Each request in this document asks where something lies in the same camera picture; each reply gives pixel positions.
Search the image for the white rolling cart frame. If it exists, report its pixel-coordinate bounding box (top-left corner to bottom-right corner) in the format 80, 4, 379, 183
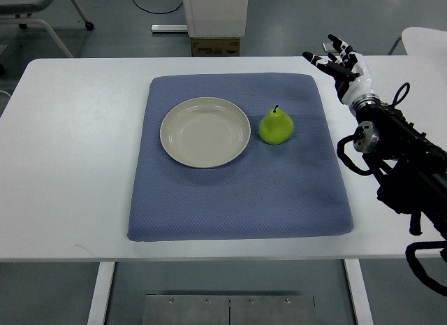
1, 0, 73, 58

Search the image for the white table leg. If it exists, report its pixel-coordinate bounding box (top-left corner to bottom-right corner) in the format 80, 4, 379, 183
87, 261, 115, 325
344, 259, 374, 325

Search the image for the small grey floor plate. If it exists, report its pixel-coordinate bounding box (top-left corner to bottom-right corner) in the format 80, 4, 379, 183
321, 43, 336, 54

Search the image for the white pedestal column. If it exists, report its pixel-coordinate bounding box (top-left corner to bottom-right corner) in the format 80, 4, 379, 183
182, 0, 249, 38

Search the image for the cardboard box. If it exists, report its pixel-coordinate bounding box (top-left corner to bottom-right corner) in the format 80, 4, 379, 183
191, 38, 240, 57

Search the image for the blue textured mat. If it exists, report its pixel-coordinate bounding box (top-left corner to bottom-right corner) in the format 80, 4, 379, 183
127, 73, 353, 242

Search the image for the green pear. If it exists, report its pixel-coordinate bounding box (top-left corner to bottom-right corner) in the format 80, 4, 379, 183
258, 105, 295, 145

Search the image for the silver floor rail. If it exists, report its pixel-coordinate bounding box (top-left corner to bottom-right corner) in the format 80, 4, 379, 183
151, 24, 188, 34

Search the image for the left white table leg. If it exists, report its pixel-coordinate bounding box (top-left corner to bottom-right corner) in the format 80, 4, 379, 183
87, 261, 115, 325

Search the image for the black floor cable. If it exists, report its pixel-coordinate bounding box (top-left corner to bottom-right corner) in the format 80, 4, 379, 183
131, 0, 184, 15

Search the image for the beige round plate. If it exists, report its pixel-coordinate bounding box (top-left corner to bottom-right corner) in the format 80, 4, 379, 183
159, 97, 251, 168

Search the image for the right white table leg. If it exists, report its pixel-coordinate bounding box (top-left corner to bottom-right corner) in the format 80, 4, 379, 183
344, 259, 374, 325

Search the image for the white chair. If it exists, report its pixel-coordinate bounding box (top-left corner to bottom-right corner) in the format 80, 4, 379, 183
388, 27, 446, 58

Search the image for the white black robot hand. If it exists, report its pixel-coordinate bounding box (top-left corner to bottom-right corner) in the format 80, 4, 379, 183
302, 34, 376, 108

